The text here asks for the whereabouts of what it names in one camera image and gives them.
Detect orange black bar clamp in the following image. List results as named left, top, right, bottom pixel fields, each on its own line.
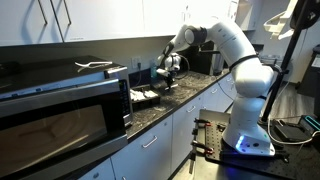
left=190, top=139, right=215, bottom=156
left=193, top=117, right=213, bottom=128

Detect flat black box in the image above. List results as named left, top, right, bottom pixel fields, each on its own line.
left=273, top=122, right=310, bottom=143

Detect tall black waste bin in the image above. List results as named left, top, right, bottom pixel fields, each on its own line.
left=297, top=44, right=320, bottom=117

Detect black camera stand pole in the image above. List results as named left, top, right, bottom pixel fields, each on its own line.
left=260, top=0, right=320, bottom=124

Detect black stainless microwave oven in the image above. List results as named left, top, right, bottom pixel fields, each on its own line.
left=0, top=54, right=135, bottom=180

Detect blue soap bottle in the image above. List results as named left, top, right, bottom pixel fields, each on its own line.
left=149, top=58, right=158, bottom=80

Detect black utensil holder tray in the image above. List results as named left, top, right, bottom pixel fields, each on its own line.
left=129, top=83, right=162, bottom=112

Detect white lower cabinets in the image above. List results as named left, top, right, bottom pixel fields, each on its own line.
left=78, top=71, right=240, bottom=180

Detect black power cord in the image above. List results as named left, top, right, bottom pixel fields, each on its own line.
left=134, top=62, right=143, bottom=88

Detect white plastic fork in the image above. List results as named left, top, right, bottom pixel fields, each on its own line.
left=74, top=60, right=114, bottom=74

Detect teal edged black case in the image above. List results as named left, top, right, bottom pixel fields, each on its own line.
left=299, top=114, right=320, bottom=135

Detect thin white cable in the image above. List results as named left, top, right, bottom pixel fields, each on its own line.
left=265, top=79, right=320, bottom=147

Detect black perforated robot table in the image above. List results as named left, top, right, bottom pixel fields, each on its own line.
left=192, top=109, right=320, bottom=180

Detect white wall outlet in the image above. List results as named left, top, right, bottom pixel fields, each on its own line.
left=131, top=55, right=143, bottom=70

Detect loose white plastic utensil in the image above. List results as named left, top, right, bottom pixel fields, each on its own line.
left=144, top=89, right=159, bottom=100

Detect dark upper cabinet handle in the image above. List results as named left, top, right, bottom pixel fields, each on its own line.
left=36, top=0, right=49, bottom=27
left=62, top=0, right=73, bottom=27

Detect black coffee machine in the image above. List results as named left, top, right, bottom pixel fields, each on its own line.
left=185, top=35, right=232, bottom=77

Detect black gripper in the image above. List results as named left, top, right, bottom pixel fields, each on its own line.
left=164, top=54, right=183, bottom=91

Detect white upper cabinets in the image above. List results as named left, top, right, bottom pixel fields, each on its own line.
left=0, top=0, right=255, bottom=48

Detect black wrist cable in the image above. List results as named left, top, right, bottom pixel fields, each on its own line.
left=175, top=54, right=192, bottom=81

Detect white cabinets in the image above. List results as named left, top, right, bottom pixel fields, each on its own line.
left=78, top=71, right=240, bottom=180
left=0, top=0, right=255, bottom=48

